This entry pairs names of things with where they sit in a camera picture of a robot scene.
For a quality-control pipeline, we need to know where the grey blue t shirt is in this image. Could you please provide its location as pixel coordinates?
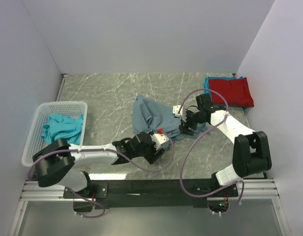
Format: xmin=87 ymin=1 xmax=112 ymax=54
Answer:
xmin=132 ymin=95 xmax=207 ymax=143

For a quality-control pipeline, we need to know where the crumpled turquoise t shirt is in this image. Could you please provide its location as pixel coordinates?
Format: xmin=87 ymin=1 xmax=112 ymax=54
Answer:
xmin=41 ymin=113 xmax=84 ymax=145

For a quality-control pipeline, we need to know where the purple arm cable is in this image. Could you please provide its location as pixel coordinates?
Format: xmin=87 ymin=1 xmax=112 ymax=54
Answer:
xmin=27 ymin=132 xmax=176 ymax=219
xmin=179 ymin=88 xmax=246 ymax=216

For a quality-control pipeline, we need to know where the folded red t shirt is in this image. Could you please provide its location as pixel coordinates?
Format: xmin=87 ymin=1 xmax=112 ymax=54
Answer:
xmin=208 ymin=77 xmax=254 ymax=108

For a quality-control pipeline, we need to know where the white plastic mesh basket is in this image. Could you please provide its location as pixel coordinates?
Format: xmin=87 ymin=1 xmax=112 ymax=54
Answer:
xmin=21 ymin=101 xmax=88 ymax=167

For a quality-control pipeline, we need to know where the folded turquoise t shirt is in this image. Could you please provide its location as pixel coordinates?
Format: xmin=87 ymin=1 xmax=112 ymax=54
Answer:
xmin=203 ymin=76 xmax=243 ymax=89

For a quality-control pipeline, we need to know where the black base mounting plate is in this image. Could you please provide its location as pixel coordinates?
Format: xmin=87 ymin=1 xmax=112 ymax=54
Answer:
xmin=63 ymin=179 xmax=239 ymax=213

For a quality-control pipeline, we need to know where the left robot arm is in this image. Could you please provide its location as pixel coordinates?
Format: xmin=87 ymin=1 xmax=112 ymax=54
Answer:
xmin=30 ymin=132 xmax=169 ymax=198

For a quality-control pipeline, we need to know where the aluminium rail frame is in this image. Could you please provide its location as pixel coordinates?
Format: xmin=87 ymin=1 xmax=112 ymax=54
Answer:
xmin=8 ymin=73 xmax=291 ymax=236

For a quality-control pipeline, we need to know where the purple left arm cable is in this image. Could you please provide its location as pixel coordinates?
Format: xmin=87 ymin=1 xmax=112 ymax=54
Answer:
xmin=27 ymin=132 xmax=176 ymax=219

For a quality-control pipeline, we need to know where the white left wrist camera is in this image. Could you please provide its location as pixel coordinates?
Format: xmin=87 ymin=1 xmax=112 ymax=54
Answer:
xmin=151 ymin=129 xmax=170 ymax=150

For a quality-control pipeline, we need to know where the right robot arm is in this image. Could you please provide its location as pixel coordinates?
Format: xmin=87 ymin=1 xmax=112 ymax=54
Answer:
xmin=173 ymin=93 xmax=272 ymax=197

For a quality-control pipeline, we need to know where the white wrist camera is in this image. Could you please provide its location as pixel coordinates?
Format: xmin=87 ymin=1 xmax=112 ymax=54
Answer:
xmin=172 ymin=105 xmax=184 ymax=118
xmin=151 ymin=129 xmax=170 ymax=150

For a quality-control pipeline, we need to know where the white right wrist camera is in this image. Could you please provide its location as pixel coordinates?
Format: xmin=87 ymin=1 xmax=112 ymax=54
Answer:
xmin=172 ymin=105 xmax=184 ymax=118

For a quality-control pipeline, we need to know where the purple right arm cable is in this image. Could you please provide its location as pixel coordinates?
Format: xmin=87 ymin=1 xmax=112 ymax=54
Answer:
xmin=179 ymin=88 xmax=246 ymax=216

